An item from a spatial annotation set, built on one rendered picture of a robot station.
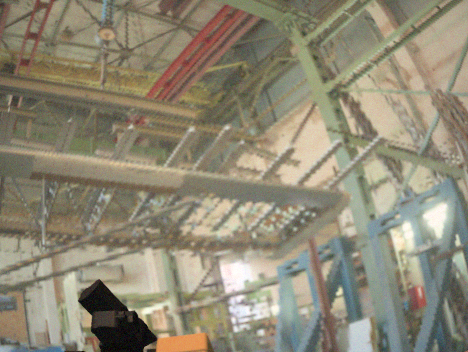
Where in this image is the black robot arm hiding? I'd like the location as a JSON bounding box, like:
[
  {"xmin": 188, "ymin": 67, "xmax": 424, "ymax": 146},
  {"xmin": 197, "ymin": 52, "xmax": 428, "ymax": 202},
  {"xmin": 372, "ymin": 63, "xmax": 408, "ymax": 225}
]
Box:
[{"xmin": 78, "ymin": 279, "xmax": 157, "ymax": 350}]

